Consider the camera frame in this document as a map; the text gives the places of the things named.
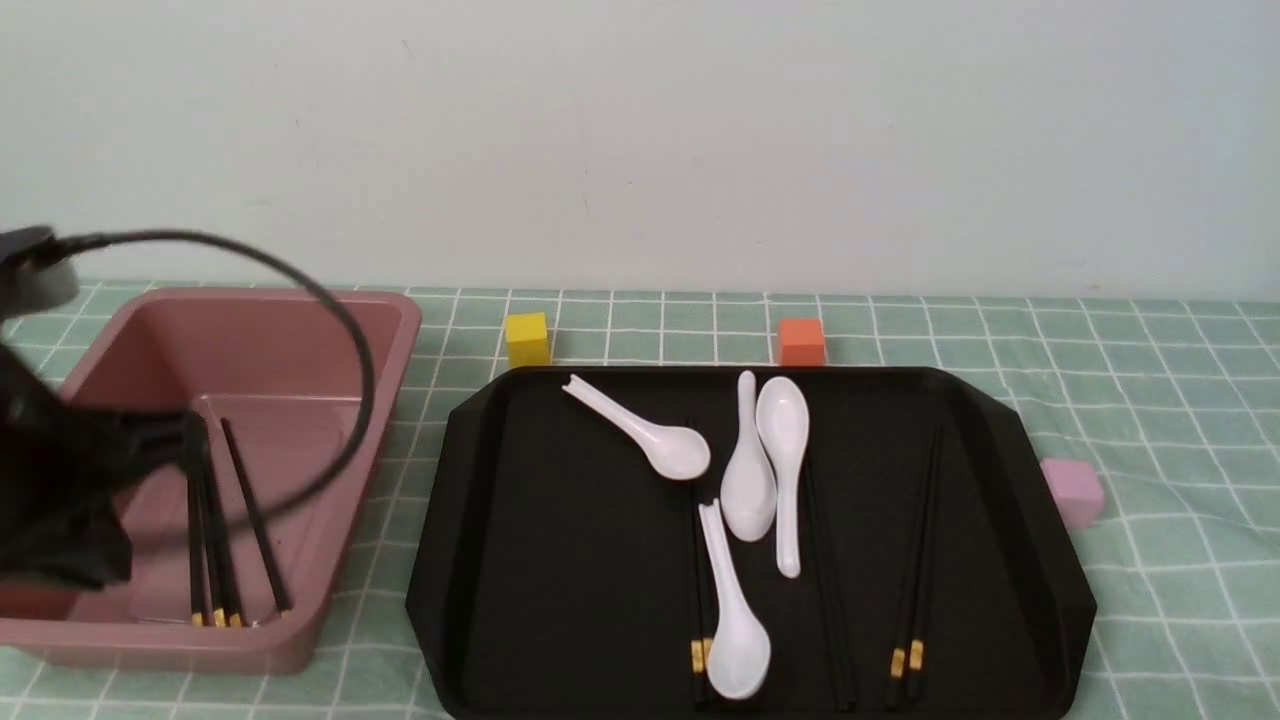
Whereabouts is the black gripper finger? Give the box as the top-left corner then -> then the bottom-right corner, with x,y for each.
134,413 -> 211,480

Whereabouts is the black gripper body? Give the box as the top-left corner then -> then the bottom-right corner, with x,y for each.
1,346 -> 151,591

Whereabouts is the black chopstick tray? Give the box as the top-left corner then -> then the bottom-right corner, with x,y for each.
186,469 -> 205,626
195,470 -> 229,628

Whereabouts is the black chopstick in bin right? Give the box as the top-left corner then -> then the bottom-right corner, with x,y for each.
220,416 -> 292,619

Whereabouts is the black chopstick in bin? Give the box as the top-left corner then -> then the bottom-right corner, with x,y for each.
220,416 -> 292,619
204,464 -> 244,628

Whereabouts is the pink plastic bin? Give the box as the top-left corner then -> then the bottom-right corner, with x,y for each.
1,288 -> 421,674

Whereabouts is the black chopstick in bin left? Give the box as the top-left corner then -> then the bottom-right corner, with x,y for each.
204,464 -> 244,628

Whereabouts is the yellow cube block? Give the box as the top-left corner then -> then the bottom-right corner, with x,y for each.
504,313 -> 552,368

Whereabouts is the black plastic tray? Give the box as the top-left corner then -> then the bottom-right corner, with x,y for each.
406,366 -> 1097,719

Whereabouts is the white spoon upper left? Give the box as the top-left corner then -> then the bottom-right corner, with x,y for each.
562,374 -> 710,480

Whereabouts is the white spoon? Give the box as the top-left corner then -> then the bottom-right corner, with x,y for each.
698,500 -> 772,701
562,374 -> 710,480

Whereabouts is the black chopstick centre right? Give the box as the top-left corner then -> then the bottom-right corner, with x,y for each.
698,501 -> 718,712

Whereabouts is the black chopstick centre left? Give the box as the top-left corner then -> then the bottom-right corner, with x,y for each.
685,480 -> 708,712

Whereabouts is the white spoon centre bowl down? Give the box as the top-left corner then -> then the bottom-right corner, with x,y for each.
719,370 -> 777,543

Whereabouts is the white spoon lower centre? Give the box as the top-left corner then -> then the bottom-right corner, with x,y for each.
698,500 -> 772,701

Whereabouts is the white spoon centre bowl up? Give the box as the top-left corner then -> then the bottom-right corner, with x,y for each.
756,375 -> 810,579

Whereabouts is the orange cube block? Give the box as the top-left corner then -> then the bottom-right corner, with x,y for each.
777,316 -> 826,366

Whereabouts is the black chopstick plain centre right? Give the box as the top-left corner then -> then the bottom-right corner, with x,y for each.
800,459 -> 858,715

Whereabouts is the black chopstick right pair left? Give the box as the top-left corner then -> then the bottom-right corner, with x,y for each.
884,425 -> 942,714

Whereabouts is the black chopstick pair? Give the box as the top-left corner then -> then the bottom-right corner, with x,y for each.
902,425 -> 945,703
884,425 -> 942,714

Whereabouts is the pink cube block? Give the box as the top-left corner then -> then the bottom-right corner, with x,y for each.
1039,457 -> 1106,530

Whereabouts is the green checkered tablecloth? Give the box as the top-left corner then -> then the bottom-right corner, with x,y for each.
1,286 -> 1279,719

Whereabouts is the black cable loop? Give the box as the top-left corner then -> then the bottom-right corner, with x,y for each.
50,231 -> 378,530

